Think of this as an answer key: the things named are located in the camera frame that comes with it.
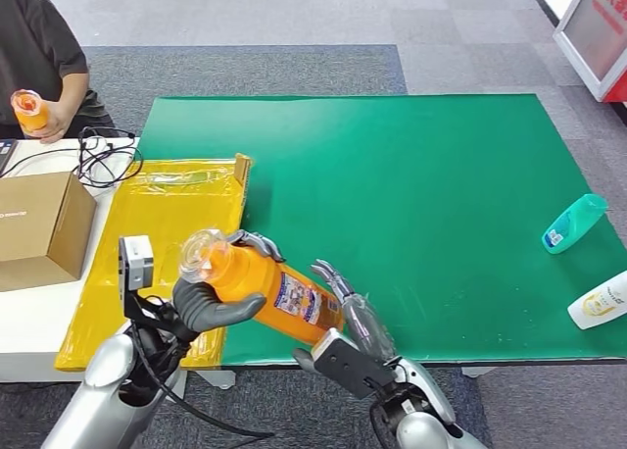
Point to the small orange bottle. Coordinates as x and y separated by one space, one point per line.
30 113

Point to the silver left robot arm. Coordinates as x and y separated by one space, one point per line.
98 394

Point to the brown cardboard box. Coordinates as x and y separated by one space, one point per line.
39 225

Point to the white table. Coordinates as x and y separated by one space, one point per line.
29 329

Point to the orange bottle with clear cap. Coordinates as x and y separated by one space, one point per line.
244 274

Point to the dark laptop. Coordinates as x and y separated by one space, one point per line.
6 154

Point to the green table mat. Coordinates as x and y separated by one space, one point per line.
416 173

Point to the white and red cabinet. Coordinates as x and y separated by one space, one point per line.
595 37

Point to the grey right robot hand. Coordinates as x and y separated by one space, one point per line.
362 323

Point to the person's forearm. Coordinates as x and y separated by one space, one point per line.
73 95

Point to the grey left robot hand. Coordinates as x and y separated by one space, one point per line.
206 309

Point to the white bottle with gold print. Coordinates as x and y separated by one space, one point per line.
597 303

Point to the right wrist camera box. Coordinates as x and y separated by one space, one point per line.
348 368

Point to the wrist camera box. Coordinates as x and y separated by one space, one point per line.
348 368
139 264

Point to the person's hand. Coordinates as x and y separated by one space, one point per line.
56 121

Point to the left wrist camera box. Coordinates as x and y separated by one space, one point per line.
139 264

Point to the person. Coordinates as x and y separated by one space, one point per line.
29 37

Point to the yellow taped cardboard tray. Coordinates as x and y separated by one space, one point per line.
157 206

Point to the teal bottle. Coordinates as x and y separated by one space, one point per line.
573 225

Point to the table with metal edge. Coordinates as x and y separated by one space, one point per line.
215 379

